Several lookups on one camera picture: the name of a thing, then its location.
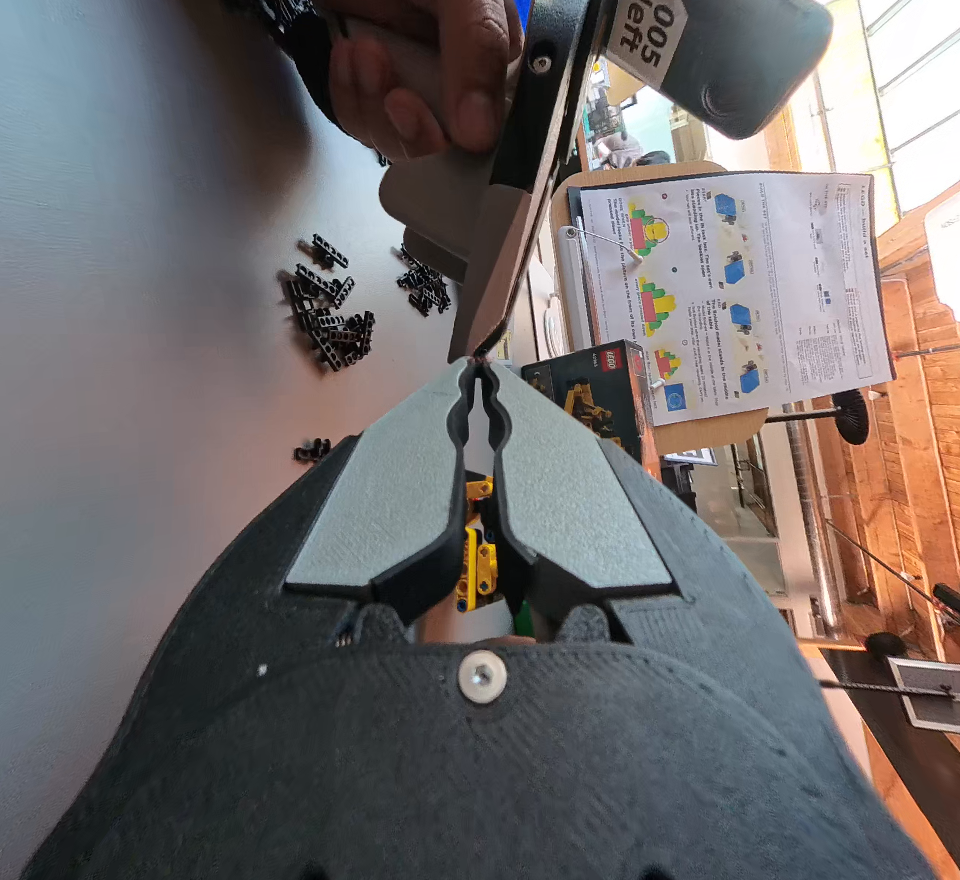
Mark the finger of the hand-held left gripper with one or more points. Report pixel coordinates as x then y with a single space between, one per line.
499 265

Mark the person's left hand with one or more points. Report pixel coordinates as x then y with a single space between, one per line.
420 10

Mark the single black lego piece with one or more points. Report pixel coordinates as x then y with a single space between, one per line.
311 450

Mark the black lego set box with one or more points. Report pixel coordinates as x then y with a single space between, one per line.
592 404

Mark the yellow lego model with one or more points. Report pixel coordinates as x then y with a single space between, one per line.
474 565

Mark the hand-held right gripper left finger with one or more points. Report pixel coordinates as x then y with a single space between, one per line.
382 497

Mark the printed instruction sheet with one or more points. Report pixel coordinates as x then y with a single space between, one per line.
765 295

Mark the silver metal pipe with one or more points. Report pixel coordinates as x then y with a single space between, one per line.
814 520

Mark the black round stand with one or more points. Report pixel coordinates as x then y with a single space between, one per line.
851 415

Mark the pile of black lego pieces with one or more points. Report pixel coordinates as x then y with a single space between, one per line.
334 317
427 284

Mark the small black lego pin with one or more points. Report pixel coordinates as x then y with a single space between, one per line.
478 359

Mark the wooden clipboard stand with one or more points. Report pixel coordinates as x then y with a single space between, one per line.
705 437

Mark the framed white panel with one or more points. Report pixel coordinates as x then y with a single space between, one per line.
926 696

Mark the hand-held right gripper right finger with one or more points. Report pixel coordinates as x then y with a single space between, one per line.
577 497

